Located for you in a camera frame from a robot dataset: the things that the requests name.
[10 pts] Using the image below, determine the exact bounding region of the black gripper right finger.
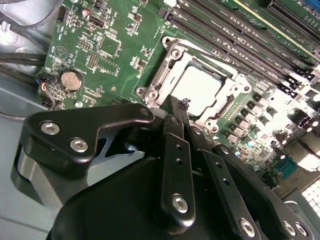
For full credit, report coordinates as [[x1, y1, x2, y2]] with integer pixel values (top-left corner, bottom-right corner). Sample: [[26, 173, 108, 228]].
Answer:
[[179, 99, 315, 240]]

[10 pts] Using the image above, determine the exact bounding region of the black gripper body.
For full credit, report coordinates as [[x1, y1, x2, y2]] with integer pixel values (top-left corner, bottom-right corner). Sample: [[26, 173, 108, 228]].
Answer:
[[48, 154, 235, 240]]

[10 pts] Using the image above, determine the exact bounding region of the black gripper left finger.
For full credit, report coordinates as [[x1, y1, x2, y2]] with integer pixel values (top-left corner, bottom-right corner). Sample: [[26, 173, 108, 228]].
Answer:
[[11, 94, 197, 229]]

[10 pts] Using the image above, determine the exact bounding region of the metal socket cover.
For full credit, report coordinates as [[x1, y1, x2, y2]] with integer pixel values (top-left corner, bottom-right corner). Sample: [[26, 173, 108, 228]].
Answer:
[[149, 47, 241, 126]]

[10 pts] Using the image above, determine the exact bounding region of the silver green CPU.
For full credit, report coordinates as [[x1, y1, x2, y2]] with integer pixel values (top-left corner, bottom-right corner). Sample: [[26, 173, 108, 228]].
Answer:
[[172, 65, 225, 118]]

